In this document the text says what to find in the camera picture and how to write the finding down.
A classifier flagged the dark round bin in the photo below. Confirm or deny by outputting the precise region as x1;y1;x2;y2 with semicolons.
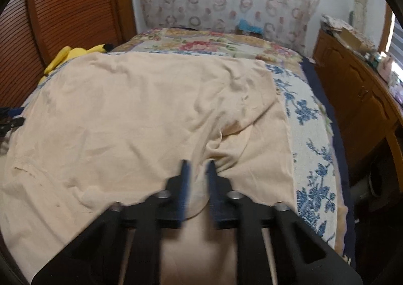
353;159;397;210

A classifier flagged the yellow plush toy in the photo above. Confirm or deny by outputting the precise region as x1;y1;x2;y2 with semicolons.
39;43;114;84

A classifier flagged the long wooden cabinet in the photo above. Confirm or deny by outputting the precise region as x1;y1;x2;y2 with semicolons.
313;28;403;160

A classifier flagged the grey striped window blind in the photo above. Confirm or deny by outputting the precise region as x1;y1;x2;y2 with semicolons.
392;14;403;62

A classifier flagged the pink bottle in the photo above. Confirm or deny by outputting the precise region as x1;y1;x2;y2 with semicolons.
378;52;394;79

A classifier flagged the wooden window frame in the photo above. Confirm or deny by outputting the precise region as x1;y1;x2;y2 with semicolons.
379;2;395;52

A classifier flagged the folded patterned cloth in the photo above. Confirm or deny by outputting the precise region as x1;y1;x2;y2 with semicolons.
320;14;351;32

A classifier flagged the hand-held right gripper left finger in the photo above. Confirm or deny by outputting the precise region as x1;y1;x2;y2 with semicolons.
31;159;192;285

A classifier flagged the beige printed T-shirt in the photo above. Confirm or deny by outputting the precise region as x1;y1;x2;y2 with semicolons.
0;50;296;285

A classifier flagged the dark blue bed sheet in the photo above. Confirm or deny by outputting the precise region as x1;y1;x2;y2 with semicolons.
300;58;356;241

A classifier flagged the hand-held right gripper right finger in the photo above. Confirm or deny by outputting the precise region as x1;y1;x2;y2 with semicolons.
205;161;364;285

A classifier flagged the open cardboard box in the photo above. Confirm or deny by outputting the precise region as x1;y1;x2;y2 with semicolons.
340;28;375;52

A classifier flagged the blue floral blanket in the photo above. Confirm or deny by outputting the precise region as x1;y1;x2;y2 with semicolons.
23;58;350;257

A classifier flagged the brown louvered wardrobe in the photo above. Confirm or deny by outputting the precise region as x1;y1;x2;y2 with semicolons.
0;0;136;109

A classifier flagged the pink floral blanket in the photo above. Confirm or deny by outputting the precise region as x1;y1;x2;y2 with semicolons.
109;28;303;62

